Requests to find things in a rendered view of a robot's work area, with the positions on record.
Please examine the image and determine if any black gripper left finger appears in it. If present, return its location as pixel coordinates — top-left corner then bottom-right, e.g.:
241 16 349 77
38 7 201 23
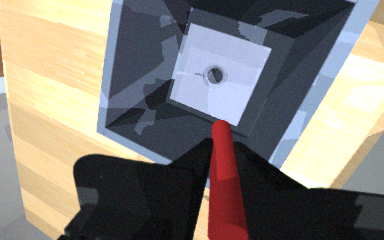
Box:
72 137 213 240

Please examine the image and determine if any red peg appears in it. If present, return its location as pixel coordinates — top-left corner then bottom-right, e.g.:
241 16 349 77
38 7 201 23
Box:
208 120 249 240

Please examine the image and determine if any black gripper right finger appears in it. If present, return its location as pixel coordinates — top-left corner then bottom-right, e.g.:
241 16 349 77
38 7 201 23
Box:
234 141 384 240

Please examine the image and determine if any white square plate with hole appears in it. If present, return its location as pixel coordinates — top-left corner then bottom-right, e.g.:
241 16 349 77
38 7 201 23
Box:
170 23 271 126

